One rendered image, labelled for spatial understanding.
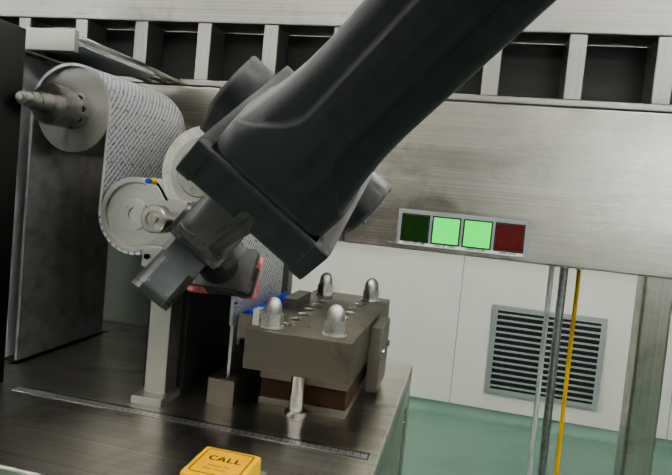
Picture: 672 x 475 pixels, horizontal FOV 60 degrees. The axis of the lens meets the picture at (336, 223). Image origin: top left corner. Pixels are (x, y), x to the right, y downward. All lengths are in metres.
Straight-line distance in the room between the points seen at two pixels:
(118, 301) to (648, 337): 1.15
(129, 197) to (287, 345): 0.35
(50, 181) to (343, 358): 0.61
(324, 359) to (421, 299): 2.72
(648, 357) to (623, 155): 0.45
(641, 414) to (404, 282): 2.29
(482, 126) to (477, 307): 2.45
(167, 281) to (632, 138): 0.86
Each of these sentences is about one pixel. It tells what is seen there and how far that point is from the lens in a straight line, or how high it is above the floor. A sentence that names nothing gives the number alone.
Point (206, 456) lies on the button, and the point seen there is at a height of 0.92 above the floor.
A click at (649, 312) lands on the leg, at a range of 1.39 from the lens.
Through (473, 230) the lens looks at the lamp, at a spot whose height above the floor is 1.19.
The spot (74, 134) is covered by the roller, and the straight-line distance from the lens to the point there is 1.06.
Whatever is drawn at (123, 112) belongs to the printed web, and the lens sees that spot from 1.05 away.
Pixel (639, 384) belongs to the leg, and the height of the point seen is 0.90.
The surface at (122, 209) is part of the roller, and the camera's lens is 1.00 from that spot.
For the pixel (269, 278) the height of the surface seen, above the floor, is 1.07.
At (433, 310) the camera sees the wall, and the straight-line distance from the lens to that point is 3.56.
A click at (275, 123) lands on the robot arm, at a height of 1.27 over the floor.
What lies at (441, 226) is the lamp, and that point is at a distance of 1.16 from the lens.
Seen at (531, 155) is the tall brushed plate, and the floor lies 1.34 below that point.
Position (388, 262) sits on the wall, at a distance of 3.54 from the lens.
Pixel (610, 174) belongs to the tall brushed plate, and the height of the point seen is 1.32.
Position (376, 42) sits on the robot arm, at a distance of 0.21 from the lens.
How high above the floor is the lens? 1.24
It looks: 3 degrees down
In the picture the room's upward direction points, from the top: 5 degrees clockwise
